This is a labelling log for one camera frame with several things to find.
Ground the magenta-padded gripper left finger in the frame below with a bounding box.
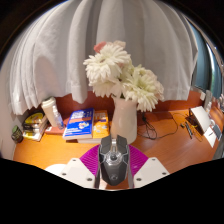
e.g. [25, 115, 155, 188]
[60, 144, 101, 189]

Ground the dark pen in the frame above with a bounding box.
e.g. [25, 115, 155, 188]
[184, 121, 194, 140]

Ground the dark green mug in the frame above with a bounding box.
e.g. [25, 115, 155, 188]
[11, 125, 24, 145]

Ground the small clear bottle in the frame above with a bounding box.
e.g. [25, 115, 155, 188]
[52, 105, 65, 130]

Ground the white slanted device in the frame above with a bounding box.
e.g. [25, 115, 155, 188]
[185, 105, 212, 136]

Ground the flat red book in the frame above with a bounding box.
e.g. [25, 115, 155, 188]
[44, 117, 71, 136]

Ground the black cable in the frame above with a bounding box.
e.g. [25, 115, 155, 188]
[137, 111, 191, 141]

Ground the white cylindrical container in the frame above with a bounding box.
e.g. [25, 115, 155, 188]
[40, 96, 61, 129]

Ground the grey black computer mouse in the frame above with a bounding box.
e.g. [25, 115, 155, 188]
[97, 134, 132, 190]

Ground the white ceramic vase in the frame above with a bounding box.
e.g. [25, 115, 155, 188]
[110, 95, 139, 145]

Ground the white paper card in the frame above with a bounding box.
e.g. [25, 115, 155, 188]
[203, 124, 223, 149]

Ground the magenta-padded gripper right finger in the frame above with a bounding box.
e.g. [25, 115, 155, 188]
[128, 144, 170, 189]

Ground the white curtain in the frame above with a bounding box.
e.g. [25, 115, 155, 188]
[9, 0, 199, 116]

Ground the white flower bouquet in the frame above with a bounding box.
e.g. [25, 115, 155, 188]
[83, 40, 165, 113]

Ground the stack of yellow black books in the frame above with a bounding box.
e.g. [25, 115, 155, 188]
[21, 111, 49, 142]

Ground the blue book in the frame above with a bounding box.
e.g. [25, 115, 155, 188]
[62, 107, 95, 141]

